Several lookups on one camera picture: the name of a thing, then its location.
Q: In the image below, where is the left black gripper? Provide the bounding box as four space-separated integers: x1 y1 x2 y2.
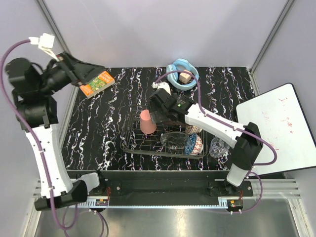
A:
39 49 106 94

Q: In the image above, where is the pink plastic cup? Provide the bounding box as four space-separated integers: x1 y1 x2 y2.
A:
140 110 157 134

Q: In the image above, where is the red floral plate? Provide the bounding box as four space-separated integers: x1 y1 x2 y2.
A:
163 120 187 126

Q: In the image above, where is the grey wire dish rack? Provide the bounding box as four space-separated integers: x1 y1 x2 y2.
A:
120 105 208 159

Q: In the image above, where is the clear glass plate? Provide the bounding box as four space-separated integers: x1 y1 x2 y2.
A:
160 131 189 152

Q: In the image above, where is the brown patterned bowl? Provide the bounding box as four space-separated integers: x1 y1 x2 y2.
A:
185 125 202 135

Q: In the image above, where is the blue triangle patterned bowl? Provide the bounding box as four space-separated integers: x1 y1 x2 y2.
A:
184 133 197 155

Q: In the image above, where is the orange patterned white bowl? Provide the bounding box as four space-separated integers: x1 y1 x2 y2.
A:
191 136 203 156

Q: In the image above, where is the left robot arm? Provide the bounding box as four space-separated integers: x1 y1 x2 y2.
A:
5 52 107 211

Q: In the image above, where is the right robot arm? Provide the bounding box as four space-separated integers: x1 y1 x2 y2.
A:
149 88 263 196

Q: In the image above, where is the orange paperback book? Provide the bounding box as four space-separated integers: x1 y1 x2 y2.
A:
79 71 115 98

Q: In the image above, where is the beige wooden cube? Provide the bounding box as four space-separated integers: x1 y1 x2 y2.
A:
179 70 192 84

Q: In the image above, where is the clear glass mug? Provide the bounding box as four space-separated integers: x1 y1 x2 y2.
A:
209 137 230 158

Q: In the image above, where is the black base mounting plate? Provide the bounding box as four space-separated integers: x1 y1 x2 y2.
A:
89 171 253 208

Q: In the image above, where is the white whiteboard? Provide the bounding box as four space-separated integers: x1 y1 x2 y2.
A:
236 83 316 175

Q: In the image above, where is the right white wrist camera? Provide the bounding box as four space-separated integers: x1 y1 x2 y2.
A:
152 82 171 95

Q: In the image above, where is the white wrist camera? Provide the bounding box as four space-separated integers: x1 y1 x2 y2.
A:
152 82 171 95
29 33 58 60

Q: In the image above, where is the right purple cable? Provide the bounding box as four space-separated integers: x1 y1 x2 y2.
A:
153 71 278 214

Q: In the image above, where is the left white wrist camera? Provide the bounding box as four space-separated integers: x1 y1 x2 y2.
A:
29 33 58 60

